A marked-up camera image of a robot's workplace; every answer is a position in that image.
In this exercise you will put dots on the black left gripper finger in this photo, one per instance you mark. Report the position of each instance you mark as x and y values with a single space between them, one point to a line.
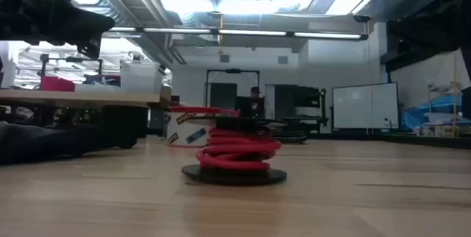
88 25

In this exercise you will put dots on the red storage box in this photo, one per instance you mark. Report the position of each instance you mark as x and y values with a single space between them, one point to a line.
57 83

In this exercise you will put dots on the grey metal cart wooden top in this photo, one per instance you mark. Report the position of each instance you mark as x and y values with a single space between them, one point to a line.
73 98

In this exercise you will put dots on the white plastic container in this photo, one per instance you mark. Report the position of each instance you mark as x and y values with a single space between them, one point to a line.
141 78

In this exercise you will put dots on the long ceiling light strip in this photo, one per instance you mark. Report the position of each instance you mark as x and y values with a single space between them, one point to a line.
176 30

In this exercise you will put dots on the blue tarp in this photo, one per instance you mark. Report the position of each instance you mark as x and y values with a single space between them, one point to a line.
441 106

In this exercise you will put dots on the red tape dispenser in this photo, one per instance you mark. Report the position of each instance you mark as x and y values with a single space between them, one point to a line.
184 134

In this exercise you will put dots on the whiteboard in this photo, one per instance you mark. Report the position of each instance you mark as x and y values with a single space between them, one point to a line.
364 106

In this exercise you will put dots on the person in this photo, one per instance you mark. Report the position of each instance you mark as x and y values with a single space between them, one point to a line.
250 106

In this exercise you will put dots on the black equipment rack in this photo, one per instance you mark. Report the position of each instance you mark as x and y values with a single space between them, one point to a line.
294 97

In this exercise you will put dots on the black C-clamp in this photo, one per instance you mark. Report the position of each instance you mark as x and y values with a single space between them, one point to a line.
294 138

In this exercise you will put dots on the black camera gantry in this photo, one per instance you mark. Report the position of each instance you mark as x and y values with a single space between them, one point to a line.
73 59
233 70

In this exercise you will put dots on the black dome camera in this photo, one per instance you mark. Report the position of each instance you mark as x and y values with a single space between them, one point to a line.
361 18

